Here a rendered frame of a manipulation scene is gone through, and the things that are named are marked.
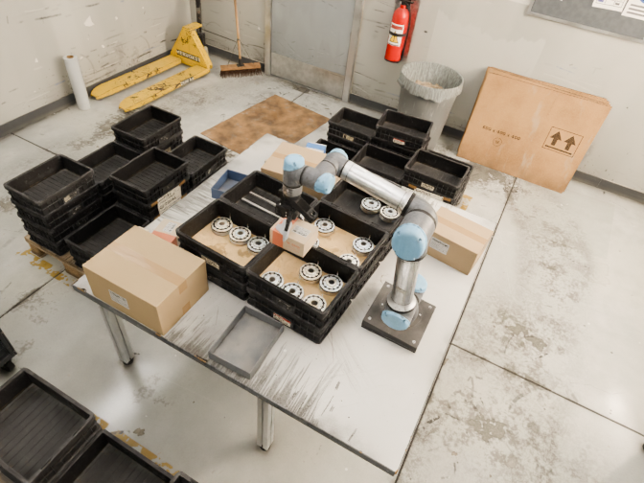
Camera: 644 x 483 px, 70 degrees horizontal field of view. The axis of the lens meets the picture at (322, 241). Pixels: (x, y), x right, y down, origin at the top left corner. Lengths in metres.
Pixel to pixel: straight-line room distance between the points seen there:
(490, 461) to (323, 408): 1.18
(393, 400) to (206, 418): 1.10
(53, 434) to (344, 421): 1.15
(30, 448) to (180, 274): 0.86
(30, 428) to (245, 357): 0.88
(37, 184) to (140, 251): 1.36
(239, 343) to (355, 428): 0.59
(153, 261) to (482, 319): 2.14
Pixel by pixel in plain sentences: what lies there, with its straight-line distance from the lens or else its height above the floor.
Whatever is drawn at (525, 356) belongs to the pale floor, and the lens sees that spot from 3.23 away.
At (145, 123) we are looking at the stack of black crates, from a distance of 3.81.
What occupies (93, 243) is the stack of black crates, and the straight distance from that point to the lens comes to 3.17.
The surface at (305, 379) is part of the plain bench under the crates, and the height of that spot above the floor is 0.70.
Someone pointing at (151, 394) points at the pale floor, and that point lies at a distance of 2.76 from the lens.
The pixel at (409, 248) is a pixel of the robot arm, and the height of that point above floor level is 1.32.
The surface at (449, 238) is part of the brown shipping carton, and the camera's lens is 2.40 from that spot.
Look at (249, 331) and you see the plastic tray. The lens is 2.05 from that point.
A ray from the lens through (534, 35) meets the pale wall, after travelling 4.56.
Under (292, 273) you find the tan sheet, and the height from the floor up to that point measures 0.83.
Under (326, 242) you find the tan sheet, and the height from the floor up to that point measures 0.83.
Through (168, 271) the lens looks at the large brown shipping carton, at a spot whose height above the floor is 0.90.
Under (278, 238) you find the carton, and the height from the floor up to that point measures 1.09.
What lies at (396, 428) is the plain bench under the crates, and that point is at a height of 0.70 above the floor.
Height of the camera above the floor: 2.40
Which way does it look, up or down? 44 degrees down
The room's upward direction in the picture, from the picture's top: 8 degrees clockwise
